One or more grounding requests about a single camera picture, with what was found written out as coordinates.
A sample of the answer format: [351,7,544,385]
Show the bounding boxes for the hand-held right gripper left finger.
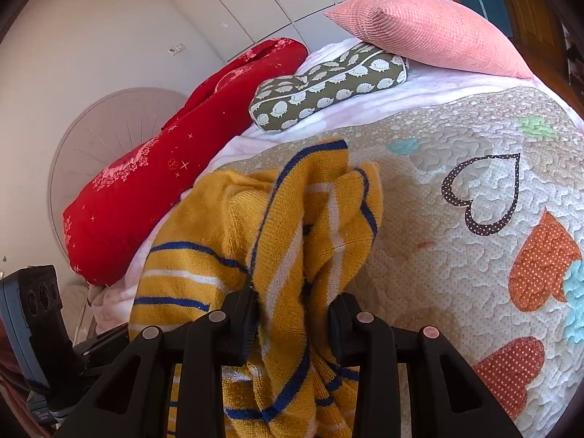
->
[54,287,257,438]

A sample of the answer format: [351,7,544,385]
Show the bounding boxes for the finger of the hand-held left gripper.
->
[72,323,132,377]

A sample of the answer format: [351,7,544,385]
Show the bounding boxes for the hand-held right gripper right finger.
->
[327,293,525,438]

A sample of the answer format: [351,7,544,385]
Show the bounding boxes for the yellow striped knit sweater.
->
[129,139,384,438]

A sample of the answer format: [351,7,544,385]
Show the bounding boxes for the heart-patterned quilt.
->
[237,86,584,438]

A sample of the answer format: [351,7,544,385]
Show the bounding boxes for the red rolled duvet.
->
[62,39,309,287]

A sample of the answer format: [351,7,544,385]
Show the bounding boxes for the round beige headboard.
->
[48,87,189,261]

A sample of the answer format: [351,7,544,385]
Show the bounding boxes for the white fleece blanket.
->
[87,39,548,335]

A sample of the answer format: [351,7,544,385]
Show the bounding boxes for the green white-spotted pillow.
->
[249,42,409,134]

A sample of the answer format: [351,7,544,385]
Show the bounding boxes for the pink ribbed pillow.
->
[324,0,534,79]

